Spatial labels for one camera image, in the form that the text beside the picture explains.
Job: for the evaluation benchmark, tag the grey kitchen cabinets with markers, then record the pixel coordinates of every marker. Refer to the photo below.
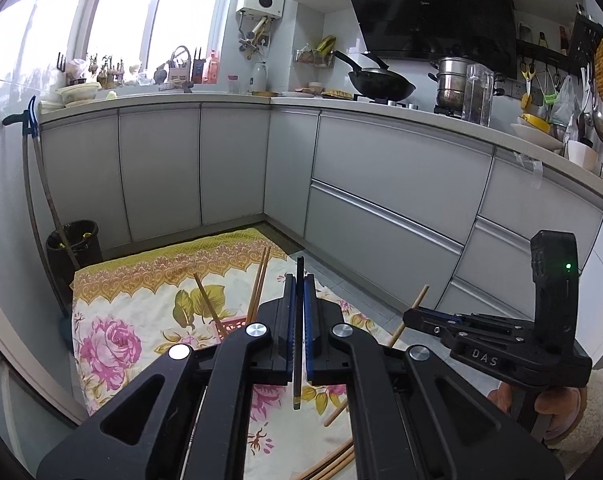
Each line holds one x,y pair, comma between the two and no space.
381,170

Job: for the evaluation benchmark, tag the pink bottle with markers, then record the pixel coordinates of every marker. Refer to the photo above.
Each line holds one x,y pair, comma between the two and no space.
212,69

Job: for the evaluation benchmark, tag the forearm in white fluffy sleeve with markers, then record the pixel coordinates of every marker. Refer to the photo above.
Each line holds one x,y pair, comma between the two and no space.
599,410

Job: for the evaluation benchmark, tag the kitchen window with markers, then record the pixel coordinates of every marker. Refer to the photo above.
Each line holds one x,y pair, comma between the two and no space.
121,10

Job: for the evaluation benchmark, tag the pink perforated utensil holder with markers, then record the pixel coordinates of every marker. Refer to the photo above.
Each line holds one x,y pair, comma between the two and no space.
231,329

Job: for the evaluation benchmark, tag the white kettle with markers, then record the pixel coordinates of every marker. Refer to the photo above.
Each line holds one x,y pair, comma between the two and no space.
260,79

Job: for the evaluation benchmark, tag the wall rack with yellow packets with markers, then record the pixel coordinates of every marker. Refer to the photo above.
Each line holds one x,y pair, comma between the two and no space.
314,55

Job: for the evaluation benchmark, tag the black router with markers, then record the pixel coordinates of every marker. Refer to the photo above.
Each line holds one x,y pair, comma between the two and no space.
197,67

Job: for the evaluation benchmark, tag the floral printed cloth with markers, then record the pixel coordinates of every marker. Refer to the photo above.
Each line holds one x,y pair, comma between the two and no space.
131,300

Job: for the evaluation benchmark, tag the steel steamer pot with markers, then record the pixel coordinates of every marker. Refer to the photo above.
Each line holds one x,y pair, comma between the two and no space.
449,82

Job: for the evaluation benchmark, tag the black utensil wall rack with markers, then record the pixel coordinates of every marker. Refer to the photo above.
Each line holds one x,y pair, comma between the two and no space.
556,47

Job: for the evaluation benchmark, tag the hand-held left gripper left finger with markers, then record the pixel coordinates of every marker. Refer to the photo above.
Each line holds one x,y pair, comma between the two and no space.
292,310

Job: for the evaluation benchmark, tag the black trash bin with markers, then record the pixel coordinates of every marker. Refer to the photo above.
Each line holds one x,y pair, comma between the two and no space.
76,250

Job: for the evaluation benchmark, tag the person's right hand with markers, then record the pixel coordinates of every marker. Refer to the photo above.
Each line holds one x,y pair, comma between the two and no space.
566,410

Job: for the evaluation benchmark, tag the white plate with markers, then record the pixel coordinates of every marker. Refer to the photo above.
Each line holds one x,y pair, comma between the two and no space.
534,137

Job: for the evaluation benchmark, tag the black range hood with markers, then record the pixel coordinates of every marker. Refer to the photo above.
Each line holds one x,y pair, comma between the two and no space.
431,5

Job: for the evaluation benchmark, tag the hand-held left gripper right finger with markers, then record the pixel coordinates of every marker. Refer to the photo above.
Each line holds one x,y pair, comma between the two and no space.
309,320

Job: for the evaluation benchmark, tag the black wok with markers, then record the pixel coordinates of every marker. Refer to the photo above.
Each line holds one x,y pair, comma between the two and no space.
381,85

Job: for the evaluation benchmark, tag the black chopstick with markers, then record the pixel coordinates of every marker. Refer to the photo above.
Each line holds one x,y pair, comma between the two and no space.
299,395

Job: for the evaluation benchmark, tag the gas stove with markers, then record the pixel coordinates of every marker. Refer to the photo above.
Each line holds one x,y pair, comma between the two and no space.
401,104

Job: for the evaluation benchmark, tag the row of small figurines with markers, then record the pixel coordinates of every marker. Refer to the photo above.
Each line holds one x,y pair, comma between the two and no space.
106,72

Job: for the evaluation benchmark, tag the clear glass pitcher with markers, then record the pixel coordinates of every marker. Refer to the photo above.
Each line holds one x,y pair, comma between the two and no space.
478,97

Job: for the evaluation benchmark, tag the yellow bowl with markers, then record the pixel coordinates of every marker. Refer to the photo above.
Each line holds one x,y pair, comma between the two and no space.
535,121

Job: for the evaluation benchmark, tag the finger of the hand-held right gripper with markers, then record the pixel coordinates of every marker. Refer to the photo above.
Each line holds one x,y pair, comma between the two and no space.
481,352
431,320

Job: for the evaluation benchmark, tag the mop with blue clip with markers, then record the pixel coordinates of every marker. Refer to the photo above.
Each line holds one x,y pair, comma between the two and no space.
31,160

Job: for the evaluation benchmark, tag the white cup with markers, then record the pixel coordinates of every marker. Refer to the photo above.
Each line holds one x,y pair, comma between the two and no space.
583,156

